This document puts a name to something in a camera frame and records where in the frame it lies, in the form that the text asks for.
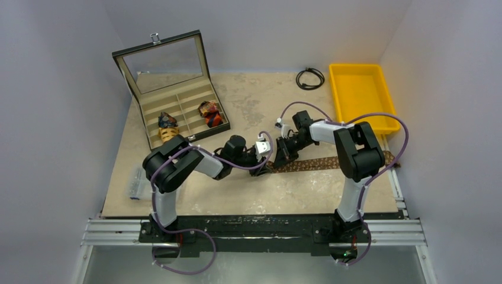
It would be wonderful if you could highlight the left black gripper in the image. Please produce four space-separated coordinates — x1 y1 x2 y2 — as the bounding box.
230 149 271 176

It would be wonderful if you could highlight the brown floral tie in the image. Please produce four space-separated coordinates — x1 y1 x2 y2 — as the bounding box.
268 150 401 175

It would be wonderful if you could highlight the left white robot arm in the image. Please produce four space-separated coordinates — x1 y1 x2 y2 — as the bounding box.
142 131 273 242

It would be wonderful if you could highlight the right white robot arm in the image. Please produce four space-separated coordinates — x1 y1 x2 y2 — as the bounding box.
273 111 385 241

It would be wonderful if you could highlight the orange navy rolled tie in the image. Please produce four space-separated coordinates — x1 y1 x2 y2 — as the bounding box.
204 111 224 128

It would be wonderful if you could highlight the multicolour patterned rolled tie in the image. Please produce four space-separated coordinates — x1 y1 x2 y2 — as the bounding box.
198 101 219 118

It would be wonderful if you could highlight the yellow patterned rolled tie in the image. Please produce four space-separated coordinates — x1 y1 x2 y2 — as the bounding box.
158 127 179 143

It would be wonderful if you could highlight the dark floral rolled tie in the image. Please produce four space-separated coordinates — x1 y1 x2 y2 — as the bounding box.
158 112 178 128

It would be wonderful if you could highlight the yellow plastic tray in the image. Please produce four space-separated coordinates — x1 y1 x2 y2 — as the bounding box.
329 63 396 122

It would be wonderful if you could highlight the black tie display box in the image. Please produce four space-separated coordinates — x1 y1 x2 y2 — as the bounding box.
112 30 231 149

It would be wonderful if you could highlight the clear plastic screw box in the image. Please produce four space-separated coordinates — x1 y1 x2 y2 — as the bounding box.
125 166 152 201

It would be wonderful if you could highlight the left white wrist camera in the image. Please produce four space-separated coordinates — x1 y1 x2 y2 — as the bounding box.
254 134 272 160

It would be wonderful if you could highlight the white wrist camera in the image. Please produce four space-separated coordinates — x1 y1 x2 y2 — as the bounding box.
254 134 272 160
275 118 295 138

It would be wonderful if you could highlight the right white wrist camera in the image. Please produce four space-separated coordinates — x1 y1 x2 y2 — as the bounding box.
275 118 295 138

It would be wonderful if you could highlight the black coiled cable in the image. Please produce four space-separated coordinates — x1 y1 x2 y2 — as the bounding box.
295 67 326 91

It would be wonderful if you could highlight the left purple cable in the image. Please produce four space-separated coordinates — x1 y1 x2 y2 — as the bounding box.
150 131 275 275

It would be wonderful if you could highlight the purple cable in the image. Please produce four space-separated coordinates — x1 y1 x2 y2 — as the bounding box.
150 131 275 275
276 101 410 267

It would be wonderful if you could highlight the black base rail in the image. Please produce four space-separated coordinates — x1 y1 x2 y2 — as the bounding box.
139 213 369 261

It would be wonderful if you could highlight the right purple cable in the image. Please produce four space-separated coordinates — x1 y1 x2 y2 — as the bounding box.
276 101 410 267

